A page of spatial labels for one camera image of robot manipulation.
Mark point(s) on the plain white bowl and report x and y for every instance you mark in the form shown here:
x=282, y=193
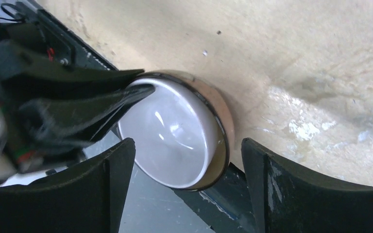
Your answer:
x=174, y=132

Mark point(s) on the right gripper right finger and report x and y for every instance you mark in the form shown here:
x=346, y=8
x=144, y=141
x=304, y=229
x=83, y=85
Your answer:
x=290, y=198

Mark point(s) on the brown-rimmed white bowl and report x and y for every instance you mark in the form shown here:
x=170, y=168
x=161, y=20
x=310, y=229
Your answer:
x=213, y=100

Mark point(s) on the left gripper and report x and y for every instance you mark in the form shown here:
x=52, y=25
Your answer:
x=25, y=74

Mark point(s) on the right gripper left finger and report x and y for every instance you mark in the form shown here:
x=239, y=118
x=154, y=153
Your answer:
x=86, y=198

